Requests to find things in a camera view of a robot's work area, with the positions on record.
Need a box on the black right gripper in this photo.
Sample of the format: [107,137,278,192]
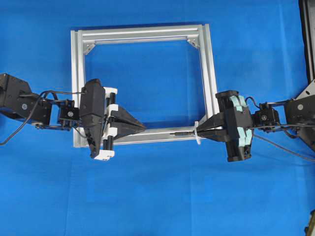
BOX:
[196,90,253,162]

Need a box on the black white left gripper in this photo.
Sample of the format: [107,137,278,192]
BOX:
[78,87,146,161]

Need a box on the thin black wire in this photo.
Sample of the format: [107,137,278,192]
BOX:
[169,125,315,163]

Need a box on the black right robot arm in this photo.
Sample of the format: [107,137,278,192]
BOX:
[194,90,315,162]

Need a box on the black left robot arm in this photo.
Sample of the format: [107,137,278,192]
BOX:
[0,73,146,160]

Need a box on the dark object bottom right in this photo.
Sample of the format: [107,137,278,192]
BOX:
[304,210,315,236]

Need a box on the black metal stand right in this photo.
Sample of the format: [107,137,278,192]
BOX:
[296,0,315,99]

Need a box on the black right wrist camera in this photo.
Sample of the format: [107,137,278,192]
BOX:
[224,95,253,147]

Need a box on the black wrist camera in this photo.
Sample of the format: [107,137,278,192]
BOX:
[79,79,105,159]
[224,95,253,147]

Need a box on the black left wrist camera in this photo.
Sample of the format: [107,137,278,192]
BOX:
[79,79,105,159]

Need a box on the aluminium extrusion square frame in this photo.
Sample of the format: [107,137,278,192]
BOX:
[70,24,219,145]

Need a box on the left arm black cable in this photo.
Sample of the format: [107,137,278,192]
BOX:
[0,90,87,147]

